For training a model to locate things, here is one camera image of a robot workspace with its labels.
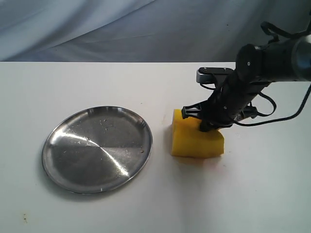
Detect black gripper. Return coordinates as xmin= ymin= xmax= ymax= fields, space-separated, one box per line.
xmin=181 ymin=70 xmax=270 ymax=132

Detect yellow sponge block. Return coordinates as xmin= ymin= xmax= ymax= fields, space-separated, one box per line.
xmin=171 ymin=109 xmax=225 ymax=159

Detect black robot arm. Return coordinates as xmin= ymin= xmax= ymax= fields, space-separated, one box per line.
xmin=181 ymin=35 xmax=311 ymax=132

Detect round stainless steel plate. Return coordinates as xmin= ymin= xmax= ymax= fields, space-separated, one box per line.
xmin=41 ymin=106 xmax=153 ymax=195

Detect grey fabric backdrop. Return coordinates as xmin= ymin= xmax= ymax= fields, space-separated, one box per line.
xmin=0 ymin=0 xmax=311 ymax=62

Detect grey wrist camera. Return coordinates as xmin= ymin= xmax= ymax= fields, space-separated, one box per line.
xmin=196 ymin=67 xmax=234 ymax=85

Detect black cable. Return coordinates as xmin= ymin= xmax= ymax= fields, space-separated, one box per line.
xmin=233 ymin=21 xmax=311 ymax=127

